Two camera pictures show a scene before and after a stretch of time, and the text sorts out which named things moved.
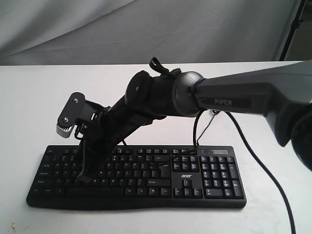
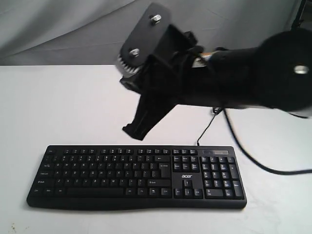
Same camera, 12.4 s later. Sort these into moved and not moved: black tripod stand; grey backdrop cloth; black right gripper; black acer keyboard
Moved: black right gripper
Not moved: grey backdrop cloth; black acer keyboard; black tripod stand
